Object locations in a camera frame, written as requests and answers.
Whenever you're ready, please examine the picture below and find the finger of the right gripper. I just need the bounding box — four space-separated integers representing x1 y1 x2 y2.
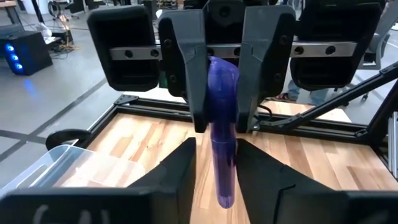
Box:
158 9 210 134
235 4 297 134

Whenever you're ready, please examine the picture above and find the silver aluminium extrusion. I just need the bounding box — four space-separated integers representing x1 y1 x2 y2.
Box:
387 111 398 180

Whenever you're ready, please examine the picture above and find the person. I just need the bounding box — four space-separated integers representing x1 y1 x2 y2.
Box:
273 58 332 106

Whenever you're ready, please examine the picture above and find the clear plastic bin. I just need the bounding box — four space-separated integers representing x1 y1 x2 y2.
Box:
0 144 147 195

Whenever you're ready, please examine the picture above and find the black aluminium table frame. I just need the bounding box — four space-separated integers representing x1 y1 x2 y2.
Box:
79 60 398 181

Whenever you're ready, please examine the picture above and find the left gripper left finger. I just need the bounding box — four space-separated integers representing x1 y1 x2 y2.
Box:
0 137 198 224

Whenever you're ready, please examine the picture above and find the grey office chair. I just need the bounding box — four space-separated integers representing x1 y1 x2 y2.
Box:
357 0 398 103

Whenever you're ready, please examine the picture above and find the black tower with blue lights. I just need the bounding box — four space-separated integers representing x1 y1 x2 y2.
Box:
0 30 53 77

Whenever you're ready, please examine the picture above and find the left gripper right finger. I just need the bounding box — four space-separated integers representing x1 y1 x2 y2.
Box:
235 138 398 224

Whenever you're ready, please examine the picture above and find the thin dark purple marker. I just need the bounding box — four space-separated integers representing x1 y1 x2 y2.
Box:
206 55 240 209

